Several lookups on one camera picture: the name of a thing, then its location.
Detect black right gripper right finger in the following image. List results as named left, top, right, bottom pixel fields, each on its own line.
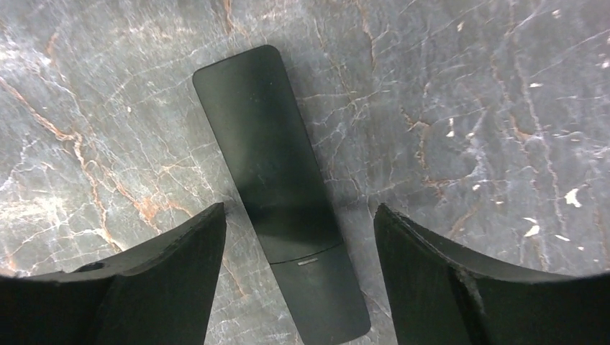
left=374, top=204, right=609, bottom=344

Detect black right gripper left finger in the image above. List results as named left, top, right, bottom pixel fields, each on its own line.
left=1, top=203, right=227, bottom=344

